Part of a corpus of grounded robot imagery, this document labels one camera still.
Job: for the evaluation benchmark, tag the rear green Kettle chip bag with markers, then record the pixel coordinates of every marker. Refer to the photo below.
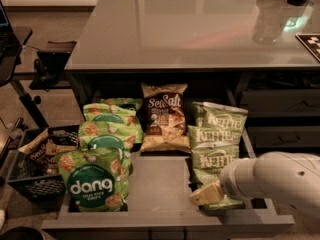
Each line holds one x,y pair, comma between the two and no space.
218,116

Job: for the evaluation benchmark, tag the middle green Kettle chip bag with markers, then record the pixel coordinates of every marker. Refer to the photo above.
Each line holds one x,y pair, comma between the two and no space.
200,135

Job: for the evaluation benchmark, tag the closed grey right drawers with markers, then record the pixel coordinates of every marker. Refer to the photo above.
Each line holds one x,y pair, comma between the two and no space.
284,110

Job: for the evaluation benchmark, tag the black side table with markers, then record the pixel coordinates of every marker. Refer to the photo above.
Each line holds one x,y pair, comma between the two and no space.
12,40

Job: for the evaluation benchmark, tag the brown sea salt chip bag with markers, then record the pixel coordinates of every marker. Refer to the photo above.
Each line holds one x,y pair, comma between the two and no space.
166,128

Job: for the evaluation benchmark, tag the grey counter cabinet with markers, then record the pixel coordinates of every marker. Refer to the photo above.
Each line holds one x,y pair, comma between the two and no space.
146,38

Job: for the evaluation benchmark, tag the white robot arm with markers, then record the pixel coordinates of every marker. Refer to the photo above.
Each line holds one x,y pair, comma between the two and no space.
289,178

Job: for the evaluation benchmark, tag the green dang chip bag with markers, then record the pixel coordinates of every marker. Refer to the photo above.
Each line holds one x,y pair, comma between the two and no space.
126,103
102,134
122,114
96,180

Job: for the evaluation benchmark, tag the front green Dang chip bag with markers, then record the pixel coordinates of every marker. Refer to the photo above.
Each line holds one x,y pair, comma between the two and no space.
96,180

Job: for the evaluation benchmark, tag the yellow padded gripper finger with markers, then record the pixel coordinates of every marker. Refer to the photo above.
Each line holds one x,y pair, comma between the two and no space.
207,194

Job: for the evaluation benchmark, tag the green kettle chip bag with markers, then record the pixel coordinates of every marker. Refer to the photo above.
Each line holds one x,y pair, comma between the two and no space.
218,116
200,135

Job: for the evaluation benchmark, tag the black chair base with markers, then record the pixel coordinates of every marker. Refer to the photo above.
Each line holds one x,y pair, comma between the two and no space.
50,63

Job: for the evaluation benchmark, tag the brown snack bags in crate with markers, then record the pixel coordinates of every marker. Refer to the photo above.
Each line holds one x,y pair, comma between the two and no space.
50,142

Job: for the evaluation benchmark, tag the black plastic crate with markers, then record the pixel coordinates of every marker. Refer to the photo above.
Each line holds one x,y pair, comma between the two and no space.
30,181

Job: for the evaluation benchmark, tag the black white marker tag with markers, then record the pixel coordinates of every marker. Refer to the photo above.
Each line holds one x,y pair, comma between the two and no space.
312,43

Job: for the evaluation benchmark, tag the open grey top drawer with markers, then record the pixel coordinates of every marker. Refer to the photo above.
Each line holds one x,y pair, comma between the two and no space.
159,209

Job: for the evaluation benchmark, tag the green Kettle jalapeno bag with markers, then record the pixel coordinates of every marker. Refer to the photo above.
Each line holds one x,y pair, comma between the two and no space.
207,163

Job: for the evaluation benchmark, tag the rear green Dang chip bag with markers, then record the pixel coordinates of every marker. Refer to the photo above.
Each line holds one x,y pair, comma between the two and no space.
126,103

